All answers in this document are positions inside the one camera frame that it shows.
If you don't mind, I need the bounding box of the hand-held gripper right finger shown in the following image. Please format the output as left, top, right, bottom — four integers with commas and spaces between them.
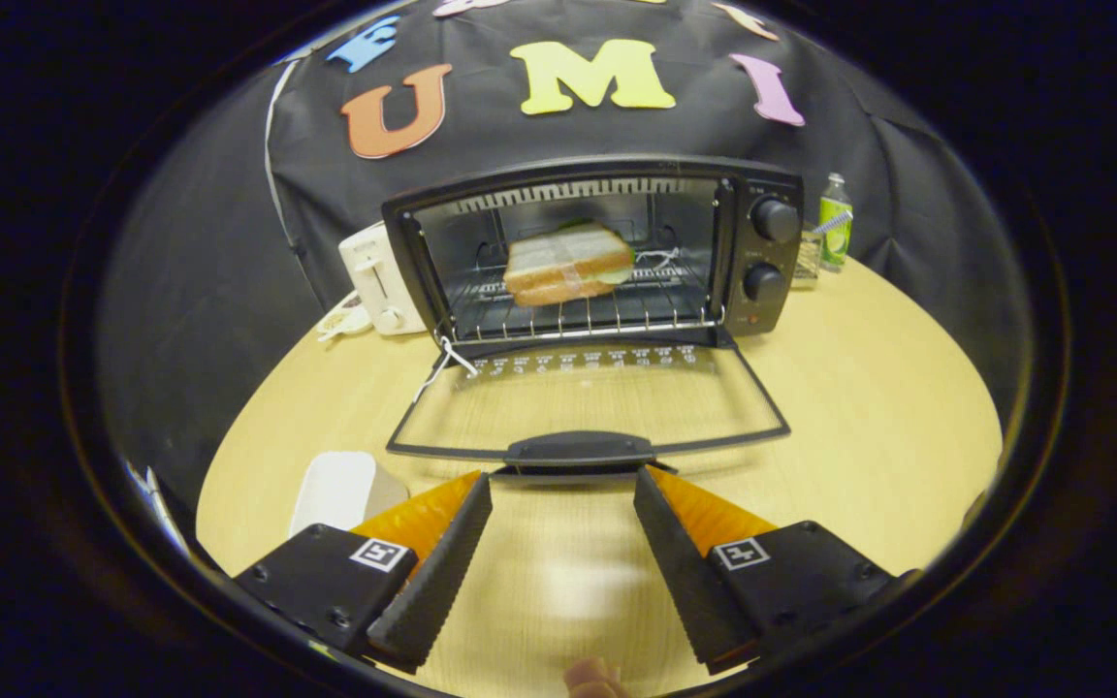
633, 465, 899, 677

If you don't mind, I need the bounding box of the green label bottle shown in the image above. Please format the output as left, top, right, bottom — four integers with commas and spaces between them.
818, 173, 855, 272

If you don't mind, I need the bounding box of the white pop-up toaster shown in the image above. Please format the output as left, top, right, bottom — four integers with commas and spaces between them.
338, 221, 427, 337

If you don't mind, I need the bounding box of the white plate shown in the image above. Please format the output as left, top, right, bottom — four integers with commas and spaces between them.
289, 451, 377, 539

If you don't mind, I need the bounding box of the white string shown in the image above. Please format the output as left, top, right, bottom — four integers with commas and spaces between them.
413, 334, 480, 398

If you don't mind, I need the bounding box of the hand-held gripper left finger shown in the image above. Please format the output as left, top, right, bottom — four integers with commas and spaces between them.
234, 470, 494, 675

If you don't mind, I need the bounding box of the clear glass jar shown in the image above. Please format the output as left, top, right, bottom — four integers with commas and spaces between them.
791, 228, 826, 290

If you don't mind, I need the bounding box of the black toaster oven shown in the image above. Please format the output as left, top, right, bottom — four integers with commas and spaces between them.
382, 155, 805, 478

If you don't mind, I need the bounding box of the black backdrop cloth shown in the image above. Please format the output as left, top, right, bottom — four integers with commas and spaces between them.
98, 0, 1030, 515

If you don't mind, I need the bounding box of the toasted bread sandwich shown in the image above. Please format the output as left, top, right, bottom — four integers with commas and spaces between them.
502, 221, 637, 308

